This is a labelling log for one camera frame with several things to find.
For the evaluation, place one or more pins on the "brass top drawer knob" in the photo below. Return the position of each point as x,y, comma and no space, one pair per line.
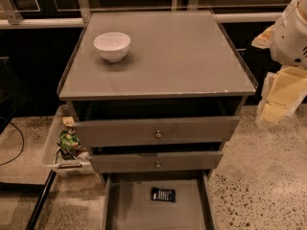
158,134

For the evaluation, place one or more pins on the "brass drawer knob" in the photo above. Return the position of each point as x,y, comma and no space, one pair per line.
158,134
157,165

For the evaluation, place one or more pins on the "brass middle drawer knob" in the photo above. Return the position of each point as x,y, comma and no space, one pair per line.
157,165

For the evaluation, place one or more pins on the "grey top drawer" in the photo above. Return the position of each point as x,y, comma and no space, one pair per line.
137,132

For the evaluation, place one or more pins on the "tan snack packet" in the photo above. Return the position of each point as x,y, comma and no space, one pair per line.
68,121

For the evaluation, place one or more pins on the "grey drawer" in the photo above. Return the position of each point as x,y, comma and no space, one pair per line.
169,161
137,132
128,204

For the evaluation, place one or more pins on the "dark blue rxbar wrapper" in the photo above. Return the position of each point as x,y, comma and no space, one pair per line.
163,195

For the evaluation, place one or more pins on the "white ceramic bowl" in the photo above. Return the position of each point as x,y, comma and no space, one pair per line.
112,46

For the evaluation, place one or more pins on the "grey bottom drawer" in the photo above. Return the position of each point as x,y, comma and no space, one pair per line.
128,204

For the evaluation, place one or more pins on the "green snack bag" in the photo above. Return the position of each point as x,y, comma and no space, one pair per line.
69,140

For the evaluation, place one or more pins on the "black floor rail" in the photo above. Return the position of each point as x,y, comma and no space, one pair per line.
41,200

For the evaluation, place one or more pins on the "grey drawer cabinet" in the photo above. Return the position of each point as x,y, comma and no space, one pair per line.
179,65

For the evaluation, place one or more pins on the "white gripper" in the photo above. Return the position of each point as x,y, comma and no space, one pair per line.
290,41

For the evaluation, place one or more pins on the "grey middle drawer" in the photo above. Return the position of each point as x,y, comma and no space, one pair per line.
169,161

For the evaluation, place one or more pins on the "clear plastic bin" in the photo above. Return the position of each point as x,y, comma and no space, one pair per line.
52,158

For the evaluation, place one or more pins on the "white metal railing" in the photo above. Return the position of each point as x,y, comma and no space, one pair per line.
76,13

